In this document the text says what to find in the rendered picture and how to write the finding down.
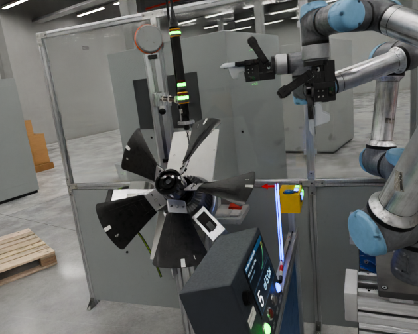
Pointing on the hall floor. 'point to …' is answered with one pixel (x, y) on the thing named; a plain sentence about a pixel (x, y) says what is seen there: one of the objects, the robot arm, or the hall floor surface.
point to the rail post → (299, 290)
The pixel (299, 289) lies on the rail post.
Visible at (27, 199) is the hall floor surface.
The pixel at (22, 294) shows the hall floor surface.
